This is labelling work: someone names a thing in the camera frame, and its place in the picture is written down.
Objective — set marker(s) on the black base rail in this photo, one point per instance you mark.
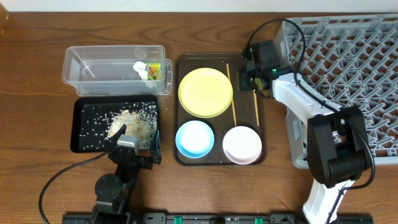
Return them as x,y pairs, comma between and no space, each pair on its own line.
161,218

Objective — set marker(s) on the dark brown serving tray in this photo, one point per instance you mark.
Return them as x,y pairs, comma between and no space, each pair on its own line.
221,124

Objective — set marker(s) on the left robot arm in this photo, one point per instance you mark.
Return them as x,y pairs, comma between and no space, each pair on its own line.
114,190

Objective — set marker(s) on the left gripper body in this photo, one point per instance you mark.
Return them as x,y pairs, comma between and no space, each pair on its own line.
144,160

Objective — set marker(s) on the grey dishwasher rack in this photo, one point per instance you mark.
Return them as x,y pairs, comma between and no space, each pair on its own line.
350,60

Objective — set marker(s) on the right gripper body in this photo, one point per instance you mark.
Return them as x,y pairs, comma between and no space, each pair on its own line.
249,82

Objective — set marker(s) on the white tissue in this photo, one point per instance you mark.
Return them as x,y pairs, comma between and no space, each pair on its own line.
141,69

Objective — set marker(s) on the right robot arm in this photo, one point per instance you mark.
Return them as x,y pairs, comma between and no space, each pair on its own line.
338,154

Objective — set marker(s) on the yellow plate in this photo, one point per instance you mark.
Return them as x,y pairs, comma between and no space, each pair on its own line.
205,92

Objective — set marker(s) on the green snack wrapper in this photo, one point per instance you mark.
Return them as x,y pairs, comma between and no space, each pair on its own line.
154,71

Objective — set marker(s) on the clear plastic waste bin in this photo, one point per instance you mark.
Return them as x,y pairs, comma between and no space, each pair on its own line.
101,70

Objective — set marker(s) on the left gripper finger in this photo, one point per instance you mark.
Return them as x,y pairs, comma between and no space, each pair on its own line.
114,138
155,152

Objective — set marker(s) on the light blue bowl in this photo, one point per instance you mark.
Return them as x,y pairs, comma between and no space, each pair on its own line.
194,139

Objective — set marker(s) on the rice and food scraps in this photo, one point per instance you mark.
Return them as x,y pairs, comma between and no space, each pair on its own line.
99,122

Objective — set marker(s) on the black waste tray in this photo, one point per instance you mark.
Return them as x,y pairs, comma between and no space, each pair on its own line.
80,103

